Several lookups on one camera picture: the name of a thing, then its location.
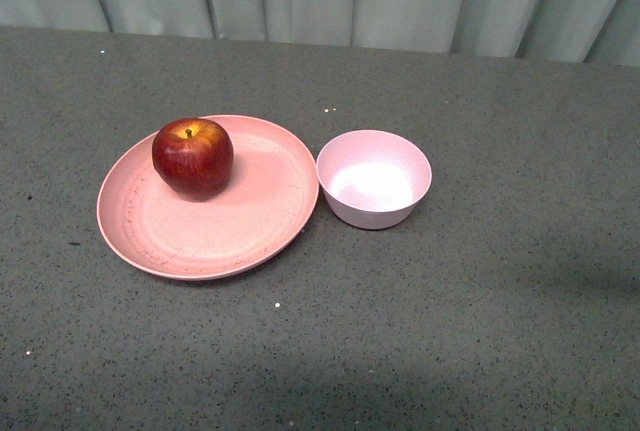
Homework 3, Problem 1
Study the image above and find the red apple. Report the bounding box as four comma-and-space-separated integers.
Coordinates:
151, 118, 234, 201

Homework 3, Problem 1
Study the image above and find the light pink bowl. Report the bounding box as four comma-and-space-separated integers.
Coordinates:
316, 130, 432, 230

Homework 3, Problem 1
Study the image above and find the pink plate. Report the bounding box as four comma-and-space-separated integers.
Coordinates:
96, 115, 319, 281

